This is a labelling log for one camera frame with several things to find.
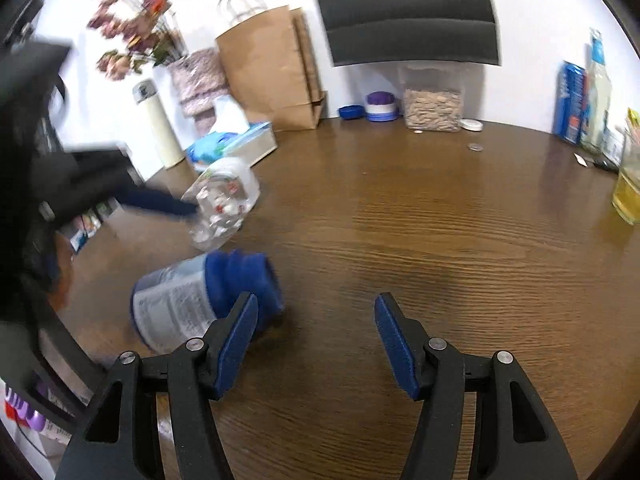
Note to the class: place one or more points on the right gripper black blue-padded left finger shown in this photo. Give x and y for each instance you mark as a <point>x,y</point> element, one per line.
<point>118,437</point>

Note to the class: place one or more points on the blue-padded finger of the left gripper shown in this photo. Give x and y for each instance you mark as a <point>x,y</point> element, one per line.
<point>154,200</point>

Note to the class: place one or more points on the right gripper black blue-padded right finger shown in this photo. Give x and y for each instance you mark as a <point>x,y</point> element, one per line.
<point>515,436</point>

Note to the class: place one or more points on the clear plastic jar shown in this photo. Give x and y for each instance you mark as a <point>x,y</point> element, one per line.
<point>224,193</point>

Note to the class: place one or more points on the blue plastic jar white label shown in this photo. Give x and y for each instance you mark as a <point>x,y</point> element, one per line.
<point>179,302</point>

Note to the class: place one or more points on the person's hand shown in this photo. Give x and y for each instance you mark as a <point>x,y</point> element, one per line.
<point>61,271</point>

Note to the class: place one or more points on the white thermos bottle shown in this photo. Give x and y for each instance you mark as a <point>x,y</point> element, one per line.
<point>156,123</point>

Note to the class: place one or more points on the blue tissue box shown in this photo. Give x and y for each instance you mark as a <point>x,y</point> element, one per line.
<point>232,135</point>

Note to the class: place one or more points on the pink mottled ceramic vase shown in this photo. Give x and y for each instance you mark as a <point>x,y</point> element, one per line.
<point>198,79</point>

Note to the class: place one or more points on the dried pink flower bouquet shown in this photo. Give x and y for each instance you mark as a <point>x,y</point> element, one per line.
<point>144,28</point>

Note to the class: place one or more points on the brown paper bag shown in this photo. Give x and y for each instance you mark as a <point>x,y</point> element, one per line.
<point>269,62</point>

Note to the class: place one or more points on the blue jar lid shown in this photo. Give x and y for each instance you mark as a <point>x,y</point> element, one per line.
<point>351,112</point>

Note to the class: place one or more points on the purple white small jar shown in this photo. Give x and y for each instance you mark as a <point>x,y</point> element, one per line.
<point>381,106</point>

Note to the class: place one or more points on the glass of yellow liquid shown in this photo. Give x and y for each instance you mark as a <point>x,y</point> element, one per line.
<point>626,195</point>

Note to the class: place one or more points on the black paper bag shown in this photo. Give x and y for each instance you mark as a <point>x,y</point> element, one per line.
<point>377,31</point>

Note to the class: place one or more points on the clear container of nuts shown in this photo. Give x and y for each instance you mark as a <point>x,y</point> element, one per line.
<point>432,97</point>

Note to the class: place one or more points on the white round lid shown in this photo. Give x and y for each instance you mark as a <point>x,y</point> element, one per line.
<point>471,125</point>

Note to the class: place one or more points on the clear bottle blue label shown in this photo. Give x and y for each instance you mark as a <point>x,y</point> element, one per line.
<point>597,98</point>

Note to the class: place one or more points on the blue snack package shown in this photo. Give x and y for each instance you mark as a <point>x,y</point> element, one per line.
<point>569,99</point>

